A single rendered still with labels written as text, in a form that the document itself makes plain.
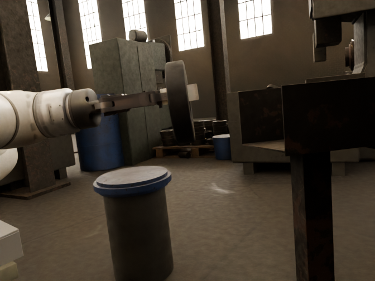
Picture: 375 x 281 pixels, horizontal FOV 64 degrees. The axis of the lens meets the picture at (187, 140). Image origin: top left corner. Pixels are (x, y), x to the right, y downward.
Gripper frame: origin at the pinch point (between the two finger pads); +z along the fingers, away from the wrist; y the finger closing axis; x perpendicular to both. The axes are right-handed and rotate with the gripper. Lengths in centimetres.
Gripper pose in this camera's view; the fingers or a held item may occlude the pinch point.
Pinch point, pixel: (179, 94)
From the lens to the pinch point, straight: 56.8
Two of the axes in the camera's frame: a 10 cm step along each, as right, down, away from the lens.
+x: -1.5, -9.8, -1.3
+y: -0.5, 1.4, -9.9
